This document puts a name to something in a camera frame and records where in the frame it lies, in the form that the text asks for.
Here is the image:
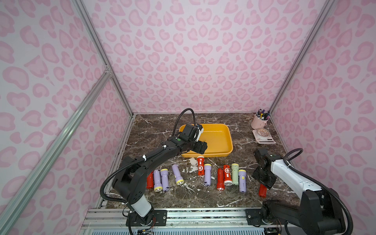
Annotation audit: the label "green flashlight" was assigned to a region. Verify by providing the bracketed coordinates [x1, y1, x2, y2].
[231, 163, 240, 186]

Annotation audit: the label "red flashlight white head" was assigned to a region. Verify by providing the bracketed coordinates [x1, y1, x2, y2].
[223, 165, 233, 186]

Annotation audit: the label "plain red flashlight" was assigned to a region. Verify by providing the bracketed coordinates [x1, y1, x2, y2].
[216, 168, 225, 191]

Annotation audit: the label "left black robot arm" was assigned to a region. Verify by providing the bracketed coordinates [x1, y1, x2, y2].
[99, 108, 208, 226]

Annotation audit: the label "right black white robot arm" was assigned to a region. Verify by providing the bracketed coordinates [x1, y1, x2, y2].
[246, 148, 354, 235]

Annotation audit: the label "yellow plastic storage tray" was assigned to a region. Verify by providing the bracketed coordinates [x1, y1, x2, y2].
[182, 123, 233, 158]

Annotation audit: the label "red flashlight white logo centre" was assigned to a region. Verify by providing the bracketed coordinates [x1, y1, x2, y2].
[197, 156, 205, 176]

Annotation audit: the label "pink pen holder cup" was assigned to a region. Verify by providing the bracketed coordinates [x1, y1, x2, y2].
[251, 114, 268, 130]

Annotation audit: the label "pens in cup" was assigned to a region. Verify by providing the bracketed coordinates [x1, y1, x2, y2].
[256, 109, 270, 120]

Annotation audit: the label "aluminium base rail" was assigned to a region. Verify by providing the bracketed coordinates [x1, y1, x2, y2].
[79, 207, 338, 235]

